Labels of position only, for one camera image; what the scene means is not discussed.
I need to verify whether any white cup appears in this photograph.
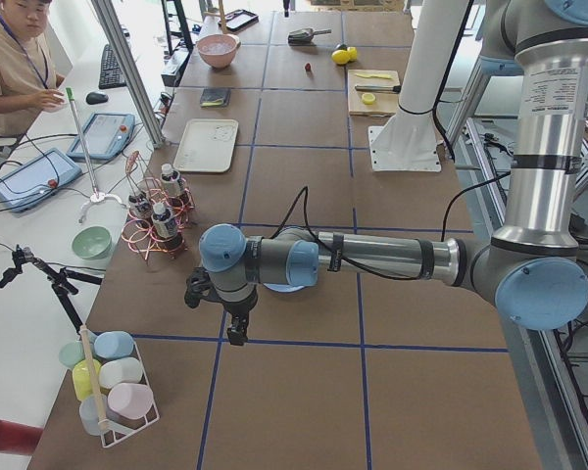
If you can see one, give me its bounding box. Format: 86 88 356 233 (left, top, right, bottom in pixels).
99 357 143 390

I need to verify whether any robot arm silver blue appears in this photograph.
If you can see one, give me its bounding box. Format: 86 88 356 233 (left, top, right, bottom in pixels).
185 1 588 346

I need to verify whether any pink cup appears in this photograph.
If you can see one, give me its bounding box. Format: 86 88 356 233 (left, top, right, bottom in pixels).
107 383 154 420

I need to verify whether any black computer mouse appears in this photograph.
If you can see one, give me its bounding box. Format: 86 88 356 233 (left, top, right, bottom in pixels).
85 91 109 105

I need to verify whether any aluminium frame post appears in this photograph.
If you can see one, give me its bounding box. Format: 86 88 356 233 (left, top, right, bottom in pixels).
91 0 165 149

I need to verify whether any metal scoop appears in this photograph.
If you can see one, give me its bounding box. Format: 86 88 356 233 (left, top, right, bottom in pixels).
287 27 332 44

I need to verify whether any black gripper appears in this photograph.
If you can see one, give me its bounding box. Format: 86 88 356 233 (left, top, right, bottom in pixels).
184 266 249 346

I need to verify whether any black camera tripod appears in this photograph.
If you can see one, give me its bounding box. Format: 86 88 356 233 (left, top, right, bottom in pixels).
0 246 103 339

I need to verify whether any blue plate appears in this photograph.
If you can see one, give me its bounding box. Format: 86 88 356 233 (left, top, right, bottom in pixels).
265 283 304 294

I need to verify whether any person in beige shirt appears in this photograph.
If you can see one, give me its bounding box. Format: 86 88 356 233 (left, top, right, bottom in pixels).
0 0 65 137

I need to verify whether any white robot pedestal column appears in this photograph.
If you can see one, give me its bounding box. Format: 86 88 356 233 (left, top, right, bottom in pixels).
368 0 472 172

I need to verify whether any white wire cup rack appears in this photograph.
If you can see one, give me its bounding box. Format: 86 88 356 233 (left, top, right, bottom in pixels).
78 326 160 448

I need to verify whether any black keyboard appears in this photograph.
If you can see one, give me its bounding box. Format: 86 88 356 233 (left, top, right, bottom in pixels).
98 44 126 89

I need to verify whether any cream plastic tray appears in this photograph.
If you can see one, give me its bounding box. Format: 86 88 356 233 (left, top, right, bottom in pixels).
172 118 239 173

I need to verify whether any wooden cutting board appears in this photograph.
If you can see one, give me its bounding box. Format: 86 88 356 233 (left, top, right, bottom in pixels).
347 70 401 117

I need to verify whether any yellow cup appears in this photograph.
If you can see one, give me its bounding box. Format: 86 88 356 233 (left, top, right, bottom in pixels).
72 359 93 401

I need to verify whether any dark grey folded cloth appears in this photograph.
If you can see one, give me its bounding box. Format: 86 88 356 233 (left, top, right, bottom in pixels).
200 87 231 108

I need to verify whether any green bowl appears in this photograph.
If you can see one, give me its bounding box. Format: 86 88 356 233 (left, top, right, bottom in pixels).
72 226 112 260

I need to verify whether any yellow peel on board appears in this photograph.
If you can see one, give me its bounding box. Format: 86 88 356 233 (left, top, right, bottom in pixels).
354 72 393 80

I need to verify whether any blue cup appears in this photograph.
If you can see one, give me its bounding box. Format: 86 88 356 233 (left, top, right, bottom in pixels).
94 331 134 360

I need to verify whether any copper wire bottle basket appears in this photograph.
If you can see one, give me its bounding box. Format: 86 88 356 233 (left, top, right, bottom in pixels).
121 151 195 260

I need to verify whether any black handled knife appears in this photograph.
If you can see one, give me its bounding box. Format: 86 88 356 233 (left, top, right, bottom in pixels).
354 84 402 94

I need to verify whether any yellow lemon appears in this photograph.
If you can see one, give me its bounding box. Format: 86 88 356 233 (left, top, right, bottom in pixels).
345 46 358 63
331 49 351 66

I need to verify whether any lemon half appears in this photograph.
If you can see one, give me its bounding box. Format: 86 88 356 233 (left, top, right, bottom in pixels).
361 92 376 105

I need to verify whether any blue teach pendant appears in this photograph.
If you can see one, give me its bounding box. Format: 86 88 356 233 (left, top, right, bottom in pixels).
0 148 82 212
81 113 136 162

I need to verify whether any pink bowl with ice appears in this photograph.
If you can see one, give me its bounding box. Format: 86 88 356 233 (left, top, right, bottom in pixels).
196 34 241 69

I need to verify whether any white stand with rod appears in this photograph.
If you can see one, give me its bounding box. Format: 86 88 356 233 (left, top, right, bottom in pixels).
66 87 127 224

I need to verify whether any dark drink bottle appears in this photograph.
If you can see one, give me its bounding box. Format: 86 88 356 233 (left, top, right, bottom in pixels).
128 192 152 221
151 202 178 242
161 164 183 198

